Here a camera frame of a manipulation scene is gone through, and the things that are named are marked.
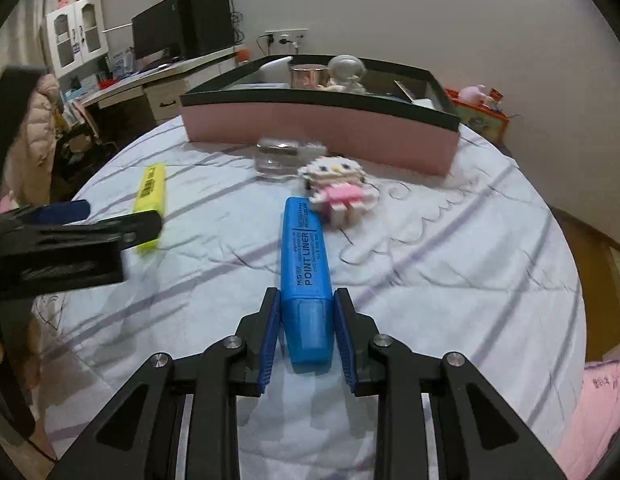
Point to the white wall socket strip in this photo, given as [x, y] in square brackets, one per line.
[286, 37]

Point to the orange-cap water bottle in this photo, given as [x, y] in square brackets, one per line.
[243, 56]

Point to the white desk with drawers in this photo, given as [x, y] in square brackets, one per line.
[163, 87]

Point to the red toy crate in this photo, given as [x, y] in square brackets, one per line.
[488, 120]

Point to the pink plush toy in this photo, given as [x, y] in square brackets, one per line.
[473, 95]

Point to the rose gold cup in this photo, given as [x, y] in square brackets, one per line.
[308, 76]

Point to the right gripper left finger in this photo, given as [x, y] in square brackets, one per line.
[136, 435]

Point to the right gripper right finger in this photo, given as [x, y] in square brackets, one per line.
[477, 434]

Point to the black computer tower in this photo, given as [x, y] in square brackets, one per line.
[206, 26]

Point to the silver white astronaut figure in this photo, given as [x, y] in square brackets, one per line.
[346, 72]

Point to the clear plastic package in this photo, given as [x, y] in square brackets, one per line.
[282, 158]

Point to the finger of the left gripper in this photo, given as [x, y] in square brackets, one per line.
[73, 252]
[54, 214]

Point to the black computer monitor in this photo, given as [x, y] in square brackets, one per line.
[158, 36]

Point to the white glass-door cabinet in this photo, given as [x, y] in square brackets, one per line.
[76, 36]

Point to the pink box with black rim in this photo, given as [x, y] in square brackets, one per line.
[380, 126]

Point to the blue highlighter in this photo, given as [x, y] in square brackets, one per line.
[306, 288]

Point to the pink jacket on chair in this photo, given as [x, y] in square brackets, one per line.
[28, 171]

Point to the yellow highlighter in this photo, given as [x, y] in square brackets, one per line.
[152, 190]

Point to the pink bedding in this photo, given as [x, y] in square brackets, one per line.
[595, 421]

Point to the pink block cat toy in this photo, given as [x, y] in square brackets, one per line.
[338, 190]

